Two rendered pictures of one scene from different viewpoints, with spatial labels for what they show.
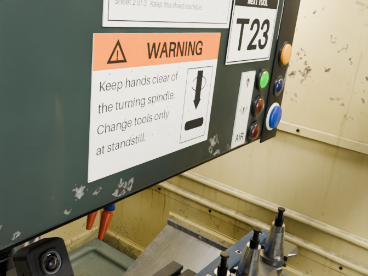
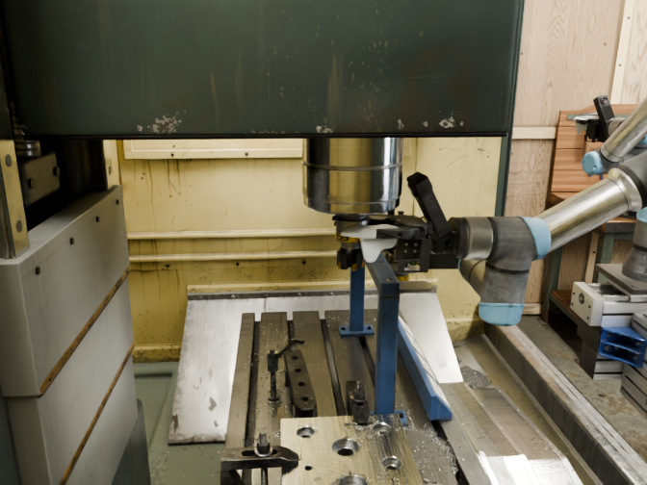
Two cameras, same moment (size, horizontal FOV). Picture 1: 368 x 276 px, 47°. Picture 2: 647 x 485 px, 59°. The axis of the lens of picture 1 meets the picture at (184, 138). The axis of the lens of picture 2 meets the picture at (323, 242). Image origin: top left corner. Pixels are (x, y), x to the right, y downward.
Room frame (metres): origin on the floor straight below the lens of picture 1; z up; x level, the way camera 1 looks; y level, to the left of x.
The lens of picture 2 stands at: (-0.27, 0.83, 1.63)
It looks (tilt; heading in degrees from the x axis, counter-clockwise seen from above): 17 degrees down; 321
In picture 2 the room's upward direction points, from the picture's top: straight up
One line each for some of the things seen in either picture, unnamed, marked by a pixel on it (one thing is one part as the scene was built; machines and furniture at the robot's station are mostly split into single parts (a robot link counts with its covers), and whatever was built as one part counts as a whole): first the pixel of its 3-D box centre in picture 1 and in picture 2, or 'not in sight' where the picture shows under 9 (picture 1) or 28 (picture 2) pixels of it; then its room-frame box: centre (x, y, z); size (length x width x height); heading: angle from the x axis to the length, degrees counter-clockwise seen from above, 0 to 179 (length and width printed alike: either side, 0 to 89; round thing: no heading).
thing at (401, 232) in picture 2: not in sight; (398, 231); (0.34, 0.18, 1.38); 0.09 x 0.05 x 0.02; 74
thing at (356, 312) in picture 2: not in sight; (357, 284); (0.84, -0.20, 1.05); 0.10 x 0.05 x 0.30; 56
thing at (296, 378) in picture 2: not in sight; (299, 389); (0.66, 0.15, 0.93); 0.26 x 0.05 x 0.06; 151
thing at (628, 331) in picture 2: not in sight; (621, 346); (0.35, -0.79, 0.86); 0.09 x 0.09 x 0.09; 53
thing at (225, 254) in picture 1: (223, 263); not in sight; (0.59, -0.09, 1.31); 0.02 x 0.02 x 0.03
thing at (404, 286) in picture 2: not in sight; (415, 286); (0.45, 0.01, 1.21); 0.07 x 0.05 x 0.01; 56
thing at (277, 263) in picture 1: (271, 257); not in sight; (0.77, -0.21, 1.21); 0.06 x 0.06 x 0.03
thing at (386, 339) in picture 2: not in sight; (386, 360); (0.48, 0.05, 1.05); 0.10 x 0.05 x 0.30; 56
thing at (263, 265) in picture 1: (259, 269); not in sight; (0.72, -0.18, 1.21); 0.07 x 0.05 x 0.01; 56
